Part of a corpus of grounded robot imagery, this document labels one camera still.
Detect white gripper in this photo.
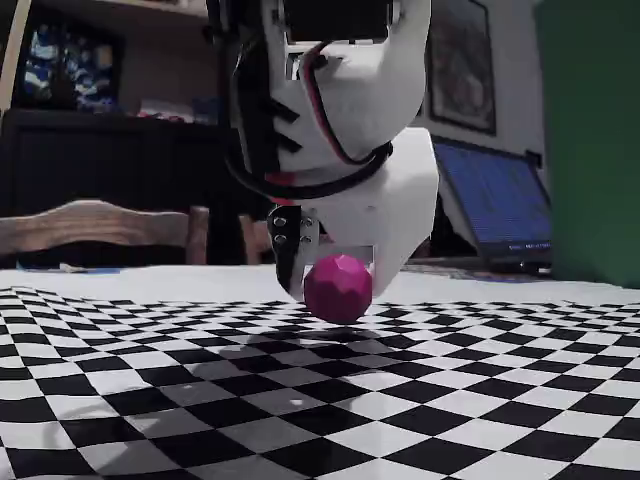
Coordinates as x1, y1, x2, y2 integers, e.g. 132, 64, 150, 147
266, 126, 440, 304

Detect pink faceted ball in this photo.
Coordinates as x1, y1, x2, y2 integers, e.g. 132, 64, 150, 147
303, 253, 376, 324

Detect wooden chair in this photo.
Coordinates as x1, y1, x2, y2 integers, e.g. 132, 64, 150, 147
0, 198, 210, 269
238, 213, 275, 266

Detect open laptop blue screen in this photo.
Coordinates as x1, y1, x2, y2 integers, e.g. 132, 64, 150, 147
431, 136, 555, 275

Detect black white checkered mat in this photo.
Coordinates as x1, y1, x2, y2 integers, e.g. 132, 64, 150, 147
0, 263, 640, 480

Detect dark framed picture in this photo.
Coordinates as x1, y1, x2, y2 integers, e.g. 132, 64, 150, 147
423, 0, 500, 137

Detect dark low cabinet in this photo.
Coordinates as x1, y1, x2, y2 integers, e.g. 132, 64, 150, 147
0, 106, 237, 221

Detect green board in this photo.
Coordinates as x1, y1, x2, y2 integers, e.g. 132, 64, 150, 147
533, 0, 640, 292

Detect starry night painting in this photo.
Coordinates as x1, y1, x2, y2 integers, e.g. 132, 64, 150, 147
18, 23, 125, 114

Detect light wooden slat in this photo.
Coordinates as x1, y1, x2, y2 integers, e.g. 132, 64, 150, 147
0, 0, 32, 114

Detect red white black servo wires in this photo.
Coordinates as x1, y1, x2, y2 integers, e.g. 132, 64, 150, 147
287, 42, 397, 170

